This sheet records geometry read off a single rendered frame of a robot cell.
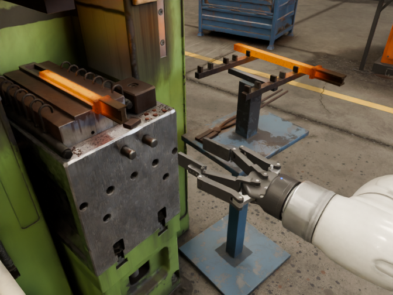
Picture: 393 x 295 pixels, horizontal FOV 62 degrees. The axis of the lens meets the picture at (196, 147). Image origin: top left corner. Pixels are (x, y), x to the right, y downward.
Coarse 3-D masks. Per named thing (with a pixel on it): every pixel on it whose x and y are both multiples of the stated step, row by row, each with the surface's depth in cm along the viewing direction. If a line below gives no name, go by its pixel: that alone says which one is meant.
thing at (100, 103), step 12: (48, 72) 101; (60, 84) 94; (72, 84) 93; (84, 96) 87; (96, 96) 87; (108, 96) 86; (96, 108) 84; (108, 108) 83; (120, 108) 79; (120, 120) 81
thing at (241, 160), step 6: (234, 150) 66; (240, 156) 65; (234, 162) 67; (240, 162) 65; (246, 162) 63; (240, 168) 65; (246, 168) 63; (252, 168) 61; (258, 168) 61; (258, 174) 60; (264, 174) 59
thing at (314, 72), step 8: (240, 48) 125; (248, 48) 123; (256, 48) 123; (256, 56) 121; (264, 56) 118; (272, 56) 116; (280, 56) 116; (280, 64) 114; (288, 64) 112; (296, 64) 109; (304, 64) 109; (304, 72) 108; (312, 72) 105; (320, 72) 104; (328, 72) 102; (336, 72) 102; (328, 80) 103; (336, 80) 102
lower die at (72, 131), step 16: (48, 64) 110; (0, 80) 102; (16, 80) 100; (32, 80) 100; (48, 80) 98; (80, 80) 100; (16, 96) 93; (48, 96) 91; (64, 96) 91; (112, 96) 91; (48, 112) 85; (64, 112) 84; (80, 112) 83; (48, 128) 85; (64, 128) 81; (80, 128) 84; (96, 128) 88; (64, 144) 82
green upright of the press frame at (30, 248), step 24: (0, 120) 82; (0, 144) 85; (0, 168) 87; (24, 168) 92; (0, 192) 89; (24, 192) 95; (0, 216) 92; (24, 216) 98; (24, 240) 101; (48, 240) 108; (24, 264) 104; (48, 264) 112; (24, 288) 108; (48, 288) 116
